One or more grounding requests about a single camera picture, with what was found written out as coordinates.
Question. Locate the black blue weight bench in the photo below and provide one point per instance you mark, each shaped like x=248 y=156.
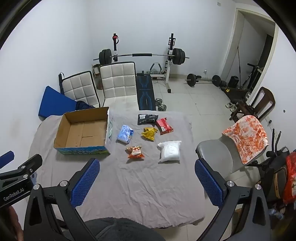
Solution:
x=144 y=92

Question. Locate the white door frame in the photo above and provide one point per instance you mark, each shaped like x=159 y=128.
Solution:
x=233 y=46

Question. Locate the yellow snack packet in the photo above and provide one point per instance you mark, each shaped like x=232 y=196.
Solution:
x=149 y=134

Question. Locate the grey chair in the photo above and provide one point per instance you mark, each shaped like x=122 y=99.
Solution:
x=212 y=150

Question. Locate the white squat rack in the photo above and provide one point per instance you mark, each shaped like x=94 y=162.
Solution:
x=170 y=67

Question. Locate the pair of white shoes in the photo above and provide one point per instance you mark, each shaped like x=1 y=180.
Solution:
x=231 y=106

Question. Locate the chrome dumbbell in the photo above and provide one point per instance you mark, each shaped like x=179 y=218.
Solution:
x=162 y=107
x=159 y=101

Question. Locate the cardboard box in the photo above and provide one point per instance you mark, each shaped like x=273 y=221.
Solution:
x=81 y=135

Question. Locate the white quilted chair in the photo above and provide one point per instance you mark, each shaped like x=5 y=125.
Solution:
x=118 y=81
x=78 y=88

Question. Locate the person's dark fleece clothing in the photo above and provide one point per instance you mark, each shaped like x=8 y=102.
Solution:
x=124 y=229

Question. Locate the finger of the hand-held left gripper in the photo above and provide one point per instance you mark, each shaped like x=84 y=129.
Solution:
x=5 y=158
x=31 y=162

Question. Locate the barbell with black plates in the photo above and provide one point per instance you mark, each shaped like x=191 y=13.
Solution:
x=142 y=55

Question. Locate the dark blue cloth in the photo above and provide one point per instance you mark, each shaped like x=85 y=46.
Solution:
x=84 y=106

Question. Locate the blue white soft packet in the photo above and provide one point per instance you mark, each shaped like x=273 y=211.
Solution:
x=124 y=134

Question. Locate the small blue grey device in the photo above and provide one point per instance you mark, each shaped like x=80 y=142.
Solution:
x=34 y=178

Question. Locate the red snack packet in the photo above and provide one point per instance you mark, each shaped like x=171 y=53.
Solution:
x=164 y=126

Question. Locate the black weight plates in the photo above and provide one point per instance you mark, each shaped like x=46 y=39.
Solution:
x=223 y=84

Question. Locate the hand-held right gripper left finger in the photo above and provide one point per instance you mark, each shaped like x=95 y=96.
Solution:
x=85 y=183

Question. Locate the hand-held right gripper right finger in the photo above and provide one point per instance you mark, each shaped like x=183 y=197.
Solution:
x=208 y=183

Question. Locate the black speaker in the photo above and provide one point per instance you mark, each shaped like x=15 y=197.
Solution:
x=234 y=81

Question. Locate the dark wooden chair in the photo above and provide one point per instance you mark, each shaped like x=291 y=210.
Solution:
x=266 y=97

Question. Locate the black snack packet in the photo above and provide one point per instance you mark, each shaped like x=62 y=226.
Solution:
x=146 y=119

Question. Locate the black exercise machine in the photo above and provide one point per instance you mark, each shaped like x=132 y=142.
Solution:
x=274 y=166

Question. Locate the grey tablecloth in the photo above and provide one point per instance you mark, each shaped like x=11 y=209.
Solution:
x=138 y=185

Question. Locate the blue foam mat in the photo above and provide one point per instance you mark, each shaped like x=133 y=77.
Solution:
x=55 y=102

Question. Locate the person's left hand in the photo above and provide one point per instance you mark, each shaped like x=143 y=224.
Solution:
x=15 y=222

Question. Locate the orange floral towel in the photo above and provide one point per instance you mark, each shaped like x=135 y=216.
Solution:
x=248 y=139

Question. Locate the short barbell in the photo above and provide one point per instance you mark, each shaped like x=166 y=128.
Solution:
x=192 y=79

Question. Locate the orange snack packet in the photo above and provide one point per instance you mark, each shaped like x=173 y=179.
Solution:
x=134 y=151

